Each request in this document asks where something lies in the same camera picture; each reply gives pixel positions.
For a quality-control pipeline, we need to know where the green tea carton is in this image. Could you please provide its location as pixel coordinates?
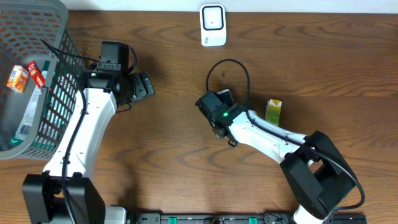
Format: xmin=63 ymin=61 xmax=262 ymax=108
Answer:
xmin=265 ymin=99 xmax=282 ymax=126

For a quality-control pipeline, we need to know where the red sachet stick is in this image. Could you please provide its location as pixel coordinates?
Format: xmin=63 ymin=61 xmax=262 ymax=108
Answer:
xmin=25 ymin=60 xmax=45 ymax=89

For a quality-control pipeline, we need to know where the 3M gloves package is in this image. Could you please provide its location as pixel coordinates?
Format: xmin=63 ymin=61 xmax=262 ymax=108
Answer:
xmin=10 ymin=60 xmax=50 ymax=146

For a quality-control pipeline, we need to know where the small orange box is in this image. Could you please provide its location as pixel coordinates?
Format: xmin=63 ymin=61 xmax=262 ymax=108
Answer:
xmin=7 ymin=65 xmax=29 ymax=93

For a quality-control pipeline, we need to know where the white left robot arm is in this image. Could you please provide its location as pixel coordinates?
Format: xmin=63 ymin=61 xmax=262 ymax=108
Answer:
xmin=22 ymin=41 xmax=155 ymax=223

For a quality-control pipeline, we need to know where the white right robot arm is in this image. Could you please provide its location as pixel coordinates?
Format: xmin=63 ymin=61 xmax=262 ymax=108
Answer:
xmin=195 ymin=90 xmax=358 ymax=223

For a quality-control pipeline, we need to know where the white barcode scanner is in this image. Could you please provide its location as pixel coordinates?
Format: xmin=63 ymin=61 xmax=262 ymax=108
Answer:
xmin=199 ymin=4 xmax=227 ymax=47

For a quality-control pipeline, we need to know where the grey plastic basket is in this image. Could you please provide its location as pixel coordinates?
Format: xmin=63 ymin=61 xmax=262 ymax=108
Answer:
xmin=1 ymin=0 xmax=85 ymax=160

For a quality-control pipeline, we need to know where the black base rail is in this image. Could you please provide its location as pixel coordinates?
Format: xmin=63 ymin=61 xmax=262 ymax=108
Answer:
xmin=124 ymin=212 xmax=368 ymax=224

